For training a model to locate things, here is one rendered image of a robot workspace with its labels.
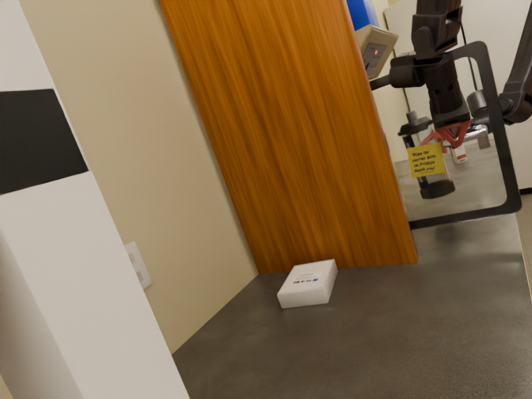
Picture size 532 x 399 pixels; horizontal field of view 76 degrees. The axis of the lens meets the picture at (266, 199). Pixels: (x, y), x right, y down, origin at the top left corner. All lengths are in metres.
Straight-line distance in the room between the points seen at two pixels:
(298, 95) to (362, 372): 0.62
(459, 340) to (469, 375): 0.07
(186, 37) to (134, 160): 0.39
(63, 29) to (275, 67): 0.49
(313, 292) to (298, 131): 0.40
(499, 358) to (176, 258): 0.71
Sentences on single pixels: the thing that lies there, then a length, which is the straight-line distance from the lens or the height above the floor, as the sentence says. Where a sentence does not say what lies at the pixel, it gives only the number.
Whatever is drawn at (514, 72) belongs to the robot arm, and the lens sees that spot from 1.14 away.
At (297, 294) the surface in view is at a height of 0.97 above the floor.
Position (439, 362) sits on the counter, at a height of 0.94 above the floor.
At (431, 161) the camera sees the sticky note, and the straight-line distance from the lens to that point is 0.93.
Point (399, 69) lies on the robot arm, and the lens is 0.82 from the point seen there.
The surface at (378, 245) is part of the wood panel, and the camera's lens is 0.92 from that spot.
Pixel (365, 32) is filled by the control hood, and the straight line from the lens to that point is 0.92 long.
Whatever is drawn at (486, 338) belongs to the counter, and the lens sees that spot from 0.66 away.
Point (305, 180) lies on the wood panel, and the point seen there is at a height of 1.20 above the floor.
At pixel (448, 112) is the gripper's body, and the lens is 0.81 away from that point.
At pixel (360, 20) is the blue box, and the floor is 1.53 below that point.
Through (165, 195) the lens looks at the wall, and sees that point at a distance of 0.95.
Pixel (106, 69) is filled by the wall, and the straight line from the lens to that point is 0.97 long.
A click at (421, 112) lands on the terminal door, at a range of 0.91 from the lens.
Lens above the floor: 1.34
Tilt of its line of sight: 9 degrees down
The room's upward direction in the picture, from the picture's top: 19 degrees counter-clockwise
